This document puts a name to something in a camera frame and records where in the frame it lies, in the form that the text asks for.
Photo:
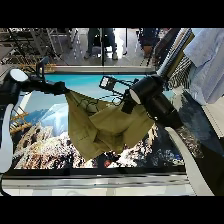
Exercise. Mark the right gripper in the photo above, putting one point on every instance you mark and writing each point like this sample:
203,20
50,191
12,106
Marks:
128,102

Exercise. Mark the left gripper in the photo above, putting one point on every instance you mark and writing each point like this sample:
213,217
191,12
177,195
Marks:
60,88

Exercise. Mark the olive green garment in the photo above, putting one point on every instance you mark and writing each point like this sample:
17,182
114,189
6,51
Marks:
110,128

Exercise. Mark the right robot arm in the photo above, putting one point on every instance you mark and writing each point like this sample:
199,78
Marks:
156,100

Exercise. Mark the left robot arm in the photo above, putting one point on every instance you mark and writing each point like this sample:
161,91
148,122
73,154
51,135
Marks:
7,133

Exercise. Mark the striped garment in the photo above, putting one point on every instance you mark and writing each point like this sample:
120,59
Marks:
180,75

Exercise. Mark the person's legs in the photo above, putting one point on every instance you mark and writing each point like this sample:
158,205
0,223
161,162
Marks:
107,40

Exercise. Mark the light blue shirt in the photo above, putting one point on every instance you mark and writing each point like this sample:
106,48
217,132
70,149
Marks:
206,66

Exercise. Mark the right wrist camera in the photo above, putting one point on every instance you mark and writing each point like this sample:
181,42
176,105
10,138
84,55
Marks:
107,82

